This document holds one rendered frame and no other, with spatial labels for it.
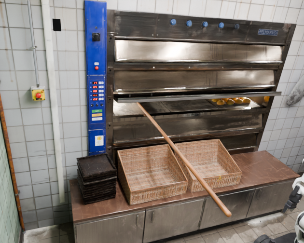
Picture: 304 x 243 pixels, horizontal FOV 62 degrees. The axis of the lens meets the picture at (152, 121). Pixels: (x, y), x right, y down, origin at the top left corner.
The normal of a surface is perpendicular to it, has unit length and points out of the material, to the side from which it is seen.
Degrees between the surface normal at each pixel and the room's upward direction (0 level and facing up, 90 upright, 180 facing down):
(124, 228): 90
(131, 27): 90
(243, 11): 90
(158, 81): 70
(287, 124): 90
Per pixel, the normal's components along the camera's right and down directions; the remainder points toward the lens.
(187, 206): 0.33, 0.43
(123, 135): 0.34, 0.09
